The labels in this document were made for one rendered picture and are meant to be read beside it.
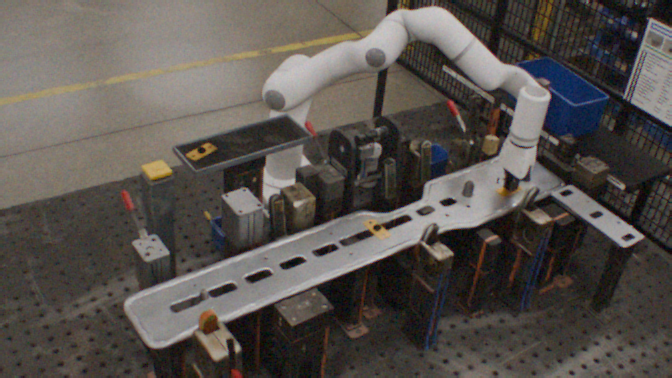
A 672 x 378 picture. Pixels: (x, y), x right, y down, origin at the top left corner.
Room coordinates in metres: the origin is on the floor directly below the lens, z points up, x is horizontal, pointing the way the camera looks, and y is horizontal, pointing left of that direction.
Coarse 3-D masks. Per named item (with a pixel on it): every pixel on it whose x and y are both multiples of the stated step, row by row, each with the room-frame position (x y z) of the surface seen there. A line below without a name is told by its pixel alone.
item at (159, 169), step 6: (156, 162) 1.67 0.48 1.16; (162, 162) 1.67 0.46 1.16; (144, 168) 1.64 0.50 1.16; (150, 168) 1.64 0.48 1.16; (156, 168) 1.64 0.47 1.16; (162, 168) 1.64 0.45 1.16; (168, 168) 1.65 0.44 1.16; (150, 174) 1.61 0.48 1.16; (156, 174) 1.61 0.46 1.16; (162, 174) 1.62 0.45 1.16; (168, 174) 1.63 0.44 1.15
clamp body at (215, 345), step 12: (204, 336) 1.17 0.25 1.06; (216, 336) 1.18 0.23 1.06; (228, 336) 1.18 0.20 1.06; (204, 348) 1.14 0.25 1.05; (216, 348) 1.14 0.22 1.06; (228, 348) 1.17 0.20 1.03; (240, 348) 1.15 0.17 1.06; (204, 360) 1.15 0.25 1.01; (216, 360) 1.11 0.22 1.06; (240, 360) 1.15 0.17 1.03; (204, 372) 1.15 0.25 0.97; (216, 372) 1.11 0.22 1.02; (228, 372) 1.14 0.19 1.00; (240, 372) 1.15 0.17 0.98
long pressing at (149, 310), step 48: (432, 192) 1.88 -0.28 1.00; (480, 192) 1.91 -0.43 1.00; (288, 240) 1.60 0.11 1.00; (336, 240) 1.62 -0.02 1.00; (384, 240) 1.64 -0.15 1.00; (192, 288) 1.38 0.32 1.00; (240, 288) 1.40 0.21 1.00; (288, 288) 1.42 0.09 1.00; (144, 336) 1.21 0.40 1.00; (192, 336) 1.23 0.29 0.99
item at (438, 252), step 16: (432, 256) 1.56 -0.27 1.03; (448, 256) 1.55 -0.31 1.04; (416, 272) 1.59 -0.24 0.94; (432, 272) 1.55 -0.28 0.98; (448, 272) 1.56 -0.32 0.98; (416, 288) 1.59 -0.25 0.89; (432, 288) 1.54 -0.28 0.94; (416, 304) 1.58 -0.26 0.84; (432, 304) 1.55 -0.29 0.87; (416, 320) 1.56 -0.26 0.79; (432, 320) 1.54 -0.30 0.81; (400, 336) 1.58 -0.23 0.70; (416, 336) 1.55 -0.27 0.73; (432, 336) 1.56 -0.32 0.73
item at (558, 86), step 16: (528, 64) 2.50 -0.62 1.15; (544, 64) 2.54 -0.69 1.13; (560, 64) 2.50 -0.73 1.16; (560, 80) 2.48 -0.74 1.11; (576, 80) 2.43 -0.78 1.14; (512, 96) 2.44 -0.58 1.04; (560, 96) 2.27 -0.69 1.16; (576, 96) 2.41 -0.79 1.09; (592, 96) 2.36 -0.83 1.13; (608, 96) 2.31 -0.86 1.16; (560, 112) 2.26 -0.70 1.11; (576, 112) 2.23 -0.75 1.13; (592, 112) 2.27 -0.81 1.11; (560, 128) 2.24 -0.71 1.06; (576, 128) 2.24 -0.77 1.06; (592, 128) 2.28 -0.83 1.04
